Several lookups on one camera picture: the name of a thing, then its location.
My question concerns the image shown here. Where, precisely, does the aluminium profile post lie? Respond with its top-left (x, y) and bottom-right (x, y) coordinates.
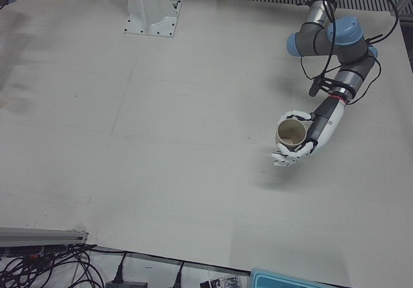
top-left (0, 226), bottom-right (90, 247)

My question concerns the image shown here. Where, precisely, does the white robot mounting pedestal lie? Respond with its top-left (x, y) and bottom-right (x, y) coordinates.
top-left (123, 0), bottom-right (183, 39)

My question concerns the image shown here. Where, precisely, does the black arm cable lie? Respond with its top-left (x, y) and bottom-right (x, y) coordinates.
top-left (296, 0), bottom-right (399, 107)

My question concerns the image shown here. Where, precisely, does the beige cup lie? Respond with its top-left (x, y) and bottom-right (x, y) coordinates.
top-left (276, 119), bottom-right (308, 152)

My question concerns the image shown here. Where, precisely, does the black white printed packet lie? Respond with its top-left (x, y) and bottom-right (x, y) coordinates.
top-left (199, 276), bottom-right (247, 288)

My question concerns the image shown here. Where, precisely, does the light blue plastic box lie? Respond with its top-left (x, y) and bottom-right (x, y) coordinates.
top-left (250, 267), bottom-right (352, 288)

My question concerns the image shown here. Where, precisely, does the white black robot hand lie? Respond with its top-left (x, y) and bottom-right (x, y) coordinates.
top-left (271, 96), bottom-right (347, 168)

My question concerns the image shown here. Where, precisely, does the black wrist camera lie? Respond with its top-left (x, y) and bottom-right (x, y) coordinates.
top-left (308, 76), bottom-right (335, 98)

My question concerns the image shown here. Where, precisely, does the black cable with plug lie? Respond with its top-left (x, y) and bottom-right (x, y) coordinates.
top-left (174, 261), bottom-right (187, 285)
top-left (114, 251), bottom-right (130, 284)

